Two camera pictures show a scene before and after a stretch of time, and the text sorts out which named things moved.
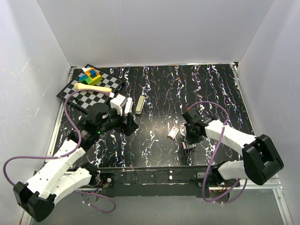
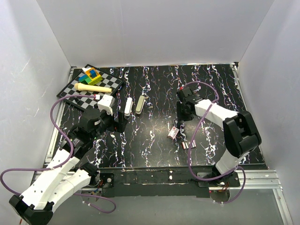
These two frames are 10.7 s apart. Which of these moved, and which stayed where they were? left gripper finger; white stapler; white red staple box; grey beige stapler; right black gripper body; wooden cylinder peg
Moved: left gripper finger; right black gripper body
Stayed: grey beige stapler; white red staple box; white stapler; wooden cylinder peg
